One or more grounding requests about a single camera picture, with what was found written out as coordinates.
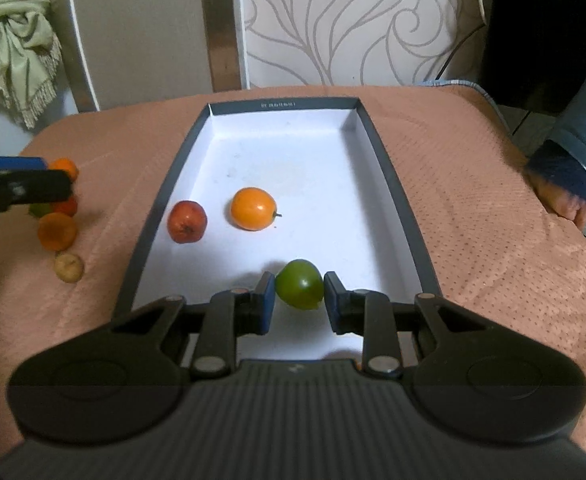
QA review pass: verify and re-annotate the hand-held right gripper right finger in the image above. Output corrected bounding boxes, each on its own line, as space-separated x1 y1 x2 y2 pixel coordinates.
323 271 488 378

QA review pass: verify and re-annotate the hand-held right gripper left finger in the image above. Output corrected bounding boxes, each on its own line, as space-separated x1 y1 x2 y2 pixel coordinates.
110 271 277 378

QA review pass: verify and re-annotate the dark box with white inside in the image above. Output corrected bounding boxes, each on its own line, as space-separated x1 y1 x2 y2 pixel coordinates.
110 96 444 363

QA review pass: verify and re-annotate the small green tomato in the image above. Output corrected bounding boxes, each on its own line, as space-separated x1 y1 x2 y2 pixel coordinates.
275 259 325 310

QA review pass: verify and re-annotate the orange cherry tomato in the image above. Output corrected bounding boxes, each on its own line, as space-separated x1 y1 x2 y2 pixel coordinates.
231 187 282 232

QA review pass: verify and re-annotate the grey panel with white edge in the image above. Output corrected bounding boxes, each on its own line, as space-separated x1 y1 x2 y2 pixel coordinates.
63 0 208 113

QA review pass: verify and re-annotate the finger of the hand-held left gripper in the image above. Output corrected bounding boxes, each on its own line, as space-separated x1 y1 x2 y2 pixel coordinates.
0 169 72 231
0 155 48 175

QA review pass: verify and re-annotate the black monitor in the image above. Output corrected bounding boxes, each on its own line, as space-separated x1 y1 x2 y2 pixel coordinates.
480 0 586 111

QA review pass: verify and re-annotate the small red cherry tomato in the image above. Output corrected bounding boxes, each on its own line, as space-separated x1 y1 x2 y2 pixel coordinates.
167 200 208 245

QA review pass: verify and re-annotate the brown kiwi fruit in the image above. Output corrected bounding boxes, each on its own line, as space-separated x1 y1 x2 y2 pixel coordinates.
54 252 84 283

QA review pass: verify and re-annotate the green fringed curtain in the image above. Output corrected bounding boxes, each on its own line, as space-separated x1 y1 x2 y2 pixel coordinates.
0 0 64 131

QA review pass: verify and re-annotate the red apple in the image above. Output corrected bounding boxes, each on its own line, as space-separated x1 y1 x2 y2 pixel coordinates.
53 195 79 218

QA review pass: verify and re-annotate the orange mandarin with stem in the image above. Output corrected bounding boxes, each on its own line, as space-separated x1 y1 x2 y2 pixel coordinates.
38 212 78 252

